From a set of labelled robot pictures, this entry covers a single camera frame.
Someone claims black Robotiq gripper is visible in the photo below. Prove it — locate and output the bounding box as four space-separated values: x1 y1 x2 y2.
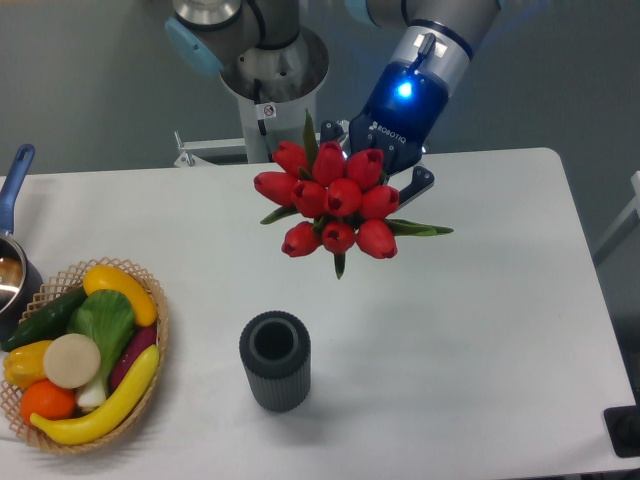
319 62 449 206

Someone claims red tulip bouquet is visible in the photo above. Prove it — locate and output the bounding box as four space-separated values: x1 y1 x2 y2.
253 114 453 278

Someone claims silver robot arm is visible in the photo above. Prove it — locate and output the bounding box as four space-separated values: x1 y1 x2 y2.
165 1 502 204

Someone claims dark grey ribbed vase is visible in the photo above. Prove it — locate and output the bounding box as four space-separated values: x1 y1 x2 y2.
239 311 311 413

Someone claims purple sweet potato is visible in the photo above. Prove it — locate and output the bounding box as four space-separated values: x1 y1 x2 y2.
109 325 157 392

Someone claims yellow squash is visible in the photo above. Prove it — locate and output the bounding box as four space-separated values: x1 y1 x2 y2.
83 265 157 327

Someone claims green bok choy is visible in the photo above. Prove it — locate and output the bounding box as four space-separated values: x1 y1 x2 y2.
66 290 135 413

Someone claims woven wicker basket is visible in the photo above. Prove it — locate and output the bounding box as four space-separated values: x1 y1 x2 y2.
1 258 169 455

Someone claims black device at table edge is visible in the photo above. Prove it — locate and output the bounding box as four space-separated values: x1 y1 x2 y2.
603 405 639 458

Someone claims green cucumber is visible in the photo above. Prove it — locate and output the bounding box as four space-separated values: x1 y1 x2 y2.
1 287 87 352

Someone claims beige round disc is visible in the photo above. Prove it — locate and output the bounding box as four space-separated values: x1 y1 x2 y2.
43 333 101 389

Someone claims yellow banana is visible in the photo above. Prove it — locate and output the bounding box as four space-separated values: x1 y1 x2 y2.
30 345 160 446

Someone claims yellow bell pepper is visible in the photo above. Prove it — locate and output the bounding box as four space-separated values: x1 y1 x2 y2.
3 340 52 390

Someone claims orange fruit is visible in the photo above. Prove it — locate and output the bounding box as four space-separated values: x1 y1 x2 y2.
20 380 76 426

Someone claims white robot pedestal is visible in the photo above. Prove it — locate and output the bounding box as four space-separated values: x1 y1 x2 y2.
172 24 351 169

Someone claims white frame at right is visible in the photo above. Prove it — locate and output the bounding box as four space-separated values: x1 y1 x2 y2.
592 171 639 268

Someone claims blue-handled saucepan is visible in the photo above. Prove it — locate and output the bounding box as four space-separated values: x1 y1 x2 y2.
1 144 43 341

